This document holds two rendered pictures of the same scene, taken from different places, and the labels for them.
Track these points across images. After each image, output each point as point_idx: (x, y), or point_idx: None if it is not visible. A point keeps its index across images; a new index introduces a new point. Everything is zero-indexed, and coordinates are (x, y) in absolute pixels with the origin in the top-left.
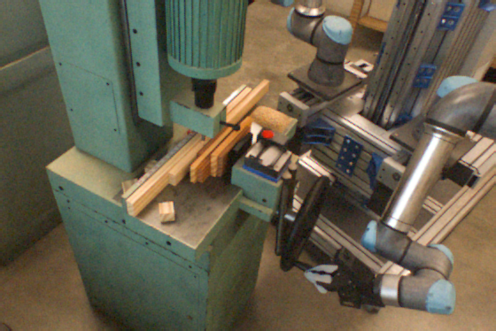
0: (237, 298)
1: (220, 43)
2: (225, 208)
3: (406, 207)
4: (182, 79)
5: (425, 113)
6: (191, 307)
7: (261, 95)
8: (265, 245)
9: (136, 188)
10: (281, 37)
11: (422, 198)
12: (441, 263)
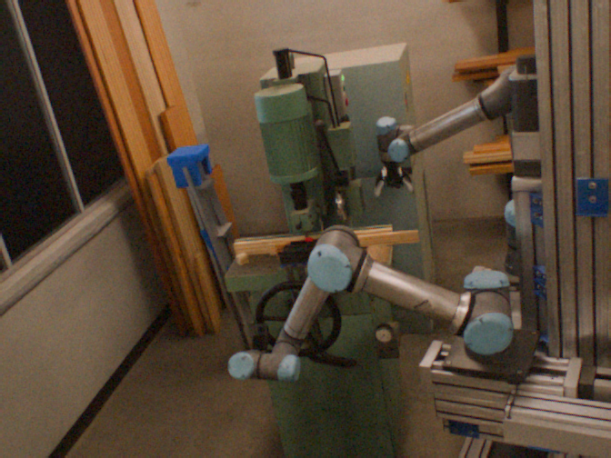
0: (335, 428)
1: (272, 160)
2: (262, 273)
3: (291, 311)
4: (310, 192)
5: (574, 348)
6: None
7: (403, 240)
8: (455, 456)
9: (245, 240)
10: None
11: (297, 307)
12: (271, 357)
